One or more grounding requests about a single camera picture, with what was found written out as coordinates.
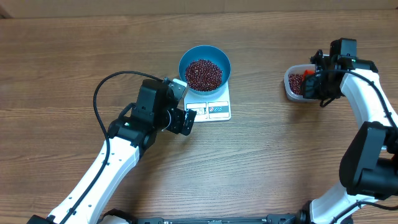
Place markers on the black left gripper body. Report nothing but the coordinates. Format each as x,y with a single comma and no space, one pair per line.
173,122

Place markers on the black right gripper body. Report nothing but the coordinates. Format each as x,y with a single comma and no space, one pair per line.
321,89

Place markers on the red scoop blue handle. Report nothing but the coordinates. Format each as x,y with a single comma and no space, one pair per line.
307,73

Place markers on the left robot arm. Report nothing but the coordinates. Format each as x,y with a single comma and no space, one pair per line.
126,140

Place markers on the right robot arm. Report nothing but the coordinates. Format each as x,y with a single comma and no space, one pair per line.
368,169

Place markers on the white digital kitchen scale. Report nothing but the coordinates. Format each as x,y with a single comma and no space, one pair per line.
210,108

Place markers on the red beans in bowl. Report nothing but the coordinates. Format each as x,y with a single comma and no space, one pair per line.
203,75

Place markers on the blue metal bowl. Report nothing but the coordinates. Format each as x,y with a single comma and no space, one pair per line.
207,52

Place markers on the red adzuki beans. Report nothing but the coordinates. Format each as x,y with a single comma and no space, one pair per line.
295,83

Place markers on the clear plastic container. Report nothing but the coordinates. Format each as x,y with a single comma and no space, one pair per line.
296,69

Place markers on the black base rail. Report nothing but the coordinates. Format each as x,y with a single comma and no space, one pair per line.
217,220

